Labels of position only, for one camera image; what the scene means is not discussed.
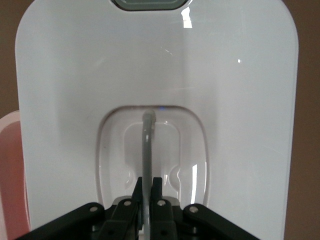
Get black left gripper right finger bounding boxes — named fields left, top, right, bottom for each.
left=150, top=176, right=258, bottom=240

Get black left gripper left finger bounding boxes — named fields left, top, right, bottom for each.
left=22, top=176, right=144, bottom=240

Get white box lid grey clips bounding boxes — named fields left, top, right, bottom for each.
left=14, top=0, right=300, bottom=240

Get pink plastic box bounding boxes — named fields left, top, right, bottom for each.
left=0, top=109, right=32, bottom=240

